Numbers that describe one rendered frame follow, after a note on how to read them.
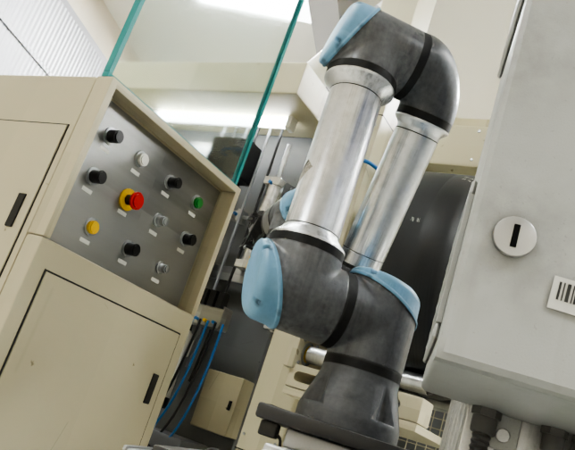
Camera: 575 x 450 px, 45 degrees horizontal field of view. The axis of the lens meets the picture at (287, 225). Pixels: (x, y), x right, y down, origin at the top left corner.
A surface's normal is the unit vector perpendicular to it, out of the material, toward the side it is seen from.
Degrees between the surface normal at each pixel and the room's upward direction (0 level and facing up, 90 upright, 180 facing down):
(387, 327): 90
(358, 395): 73
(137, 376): 90
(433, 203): 67
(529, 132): 90
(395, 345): 90
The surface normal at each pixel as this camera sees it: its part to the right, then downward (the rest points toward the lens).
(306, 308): 0.14, 0.22
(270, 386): -0.44, -0.40
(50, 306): 0.84, 0.12
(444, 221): -0.11, -0.55
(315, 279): 0.43, -0.22
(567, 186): -0.11, -0.29
